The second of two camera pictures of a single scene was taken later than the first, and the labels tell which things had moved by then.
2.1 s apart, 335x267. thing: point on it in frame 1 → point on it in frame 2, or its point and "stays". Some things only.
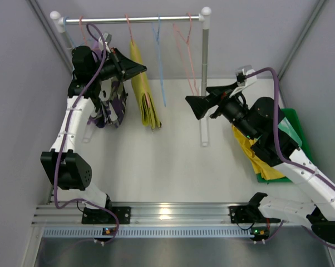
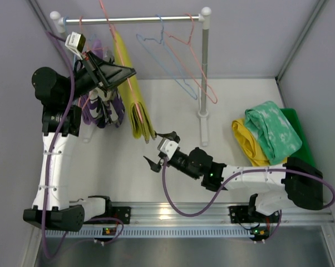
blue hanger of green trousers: x=157 y=35 → x=161 y=39
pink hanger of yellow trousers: x=175 y=28 → x=190 y=43
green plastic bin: x=292 y=119 stays
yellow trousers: x=266 y=171 stays
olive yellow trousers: x=148 y=111 → x=140 y=113
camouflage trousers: x=111 y=108 stays
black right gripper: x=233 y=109 → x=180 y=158
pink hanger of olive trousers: x=131 y=34 → x=123 y=60
